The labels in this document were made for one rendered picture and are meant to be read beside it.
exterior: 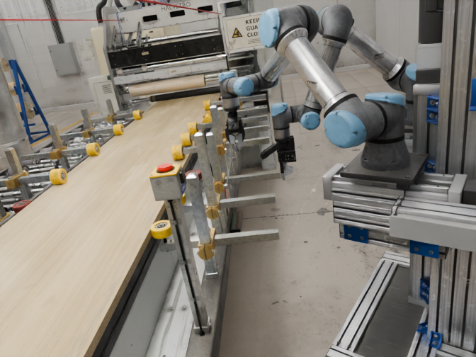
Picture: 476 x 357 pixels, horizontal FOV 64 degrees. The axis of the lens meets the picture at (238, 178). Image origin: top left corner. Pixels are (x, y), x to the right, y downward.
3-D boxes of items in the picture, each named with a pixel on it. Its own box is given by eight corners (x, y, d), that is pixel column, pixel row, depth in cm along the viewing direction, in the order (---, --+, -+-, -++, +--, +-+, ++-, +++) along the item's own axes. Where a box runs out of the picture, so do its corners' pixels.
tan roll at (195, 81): (255, 78, 396) (253, 66, 391) (255, 80, 384) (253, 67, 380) (124, 97, 411) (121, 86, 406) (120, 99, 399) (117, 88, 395)
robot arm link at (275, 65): (324, -7, 130) (265, 71, 174) (299, -4, 125) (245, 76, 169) (339, 22, 129) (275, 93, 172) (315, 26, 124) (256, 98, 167)
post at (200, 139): (224, 237, 164) (203, 130, 146) (223, 241, 160) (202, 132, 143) (216, 238, 164) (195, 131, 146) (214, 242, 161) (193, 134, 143)
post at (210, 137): (230, 223, 189) (214, 130, 172) (229, 227, 186) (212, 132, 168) (223, 224, 190) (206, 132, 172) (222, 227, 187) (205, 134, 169)
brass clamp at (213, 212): (223, 204, 166) (222, 193, 164) (220, 219, 153) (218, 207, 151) (210, 205, 166) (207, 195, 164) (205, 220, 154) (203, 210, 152)
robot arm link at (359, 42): (414, 100, 163) (315, 25, 150) (399, 94, 177) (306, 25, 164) (433, 76, 160) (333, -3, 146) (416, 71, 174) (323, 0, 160)
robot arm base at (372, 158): (415, 156, 126) (416, 127, 122) (403, 173, 115) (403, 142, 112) (369, 153, 135) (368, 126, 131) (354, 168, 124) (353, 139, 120)
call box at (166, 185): (187, 190, 101) (181, 162, 98) (182, 201, 95) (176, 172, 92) (162, 193, 102) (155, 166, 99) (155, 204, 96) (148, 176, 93)
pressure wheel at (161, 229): (170, 242, 146) (163, 216, 142) (183, 248, 140) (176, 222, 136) (152, 253, 141) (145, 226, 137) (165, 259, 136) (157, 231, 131)
